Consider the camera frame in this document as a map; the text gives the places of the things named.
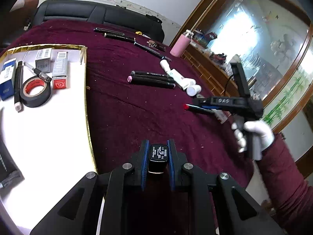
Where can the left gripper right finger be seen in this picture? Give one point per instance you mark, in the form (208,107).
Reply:
(205,203)

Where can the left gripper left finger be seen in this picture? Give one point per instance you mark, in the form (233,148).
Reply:
(95,202)

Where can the red-capped black marker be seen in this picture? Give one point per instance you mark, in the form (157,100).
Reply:
(197,110)

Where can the gold-rimmed white tray box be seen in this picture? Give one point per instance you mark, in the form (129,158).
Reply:
(50,145)

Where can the black lipstick tube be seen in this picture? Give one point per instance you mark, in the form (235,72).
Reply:
(158,158)

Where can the pink-capped black marker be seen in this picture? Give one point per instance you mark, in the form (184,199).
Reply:
(136,80)

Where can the black marker pen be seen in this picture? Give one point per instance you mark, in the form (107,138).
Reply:
(151,75)

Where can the small metal-tipped pen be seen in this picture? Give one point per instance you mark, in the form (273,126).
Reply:
(42,75)

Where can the black electrical tape roll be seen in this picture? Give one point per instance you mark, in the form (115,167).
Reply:
(35,92)

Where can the red grey carton box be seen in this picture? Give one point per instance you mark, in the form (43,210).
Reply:
(59,73)

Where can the grey barcode box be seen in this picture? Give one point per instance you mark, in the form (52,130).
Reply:
(43,60)

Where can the blue white small box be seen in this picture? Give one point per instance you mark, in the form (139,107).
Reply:
(7,78)

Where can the black snack packet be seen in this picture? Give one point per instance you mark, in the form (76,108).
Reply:
(10,173)

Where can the maroon sleeved right forearm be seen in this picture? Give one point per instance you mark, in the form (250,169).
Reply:
(289,193)

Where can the white gloved right hand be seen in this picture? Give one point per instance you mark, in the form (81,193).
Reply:
(259,127)

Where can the wooden slatted cabinet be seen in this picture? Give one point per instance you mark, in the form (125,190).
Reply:
(214,78)

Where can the white round jar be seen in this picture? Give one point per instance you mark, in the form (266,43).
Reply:
(193,90)

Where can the white cylinder bottle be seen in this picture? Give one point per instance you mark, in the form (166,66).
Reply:
(189,82)

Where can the pink water bottle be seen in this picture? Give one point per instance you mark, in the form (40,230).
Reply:
(182,43)

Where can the white bottle with round cap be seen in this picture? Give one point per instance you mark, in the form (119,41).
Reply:
(165,66)

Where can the black pen teal tip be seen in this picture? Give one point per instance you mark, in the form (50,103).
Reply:
(152,52)

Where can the maroon velvet bed cover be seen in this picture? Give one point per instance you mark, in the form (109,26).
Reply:
(121,115)

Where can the black key pouch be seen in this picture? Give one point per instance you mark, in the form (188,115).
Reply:
(155,45)

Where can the black pen with gold band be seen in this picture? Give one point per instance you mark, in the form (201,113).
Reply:
(119,37)

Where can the black leather headboard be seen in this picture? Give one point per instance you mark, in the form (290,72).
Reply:
(101,14)

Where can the black pen far left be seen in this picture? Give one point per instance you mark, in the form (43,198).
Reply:
(103,31)

